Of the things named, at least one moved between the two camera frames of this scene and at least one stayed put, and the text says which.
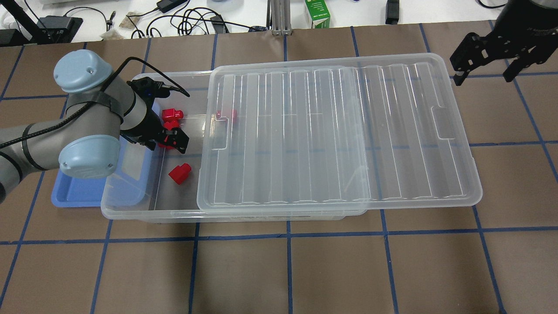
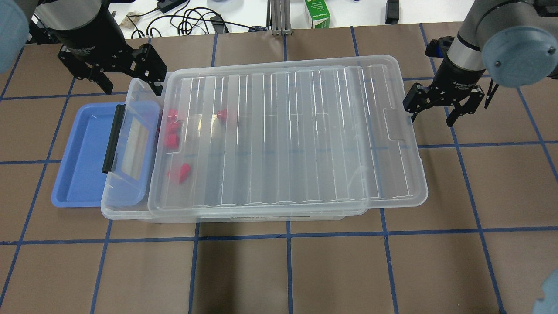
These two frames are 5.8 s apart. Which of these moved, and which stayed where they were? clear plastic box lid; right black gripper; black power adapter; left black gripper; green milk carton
Moved: right black gripper; left black gripper; clear plastic box lid
Stayed: black power adapter; green milk carton
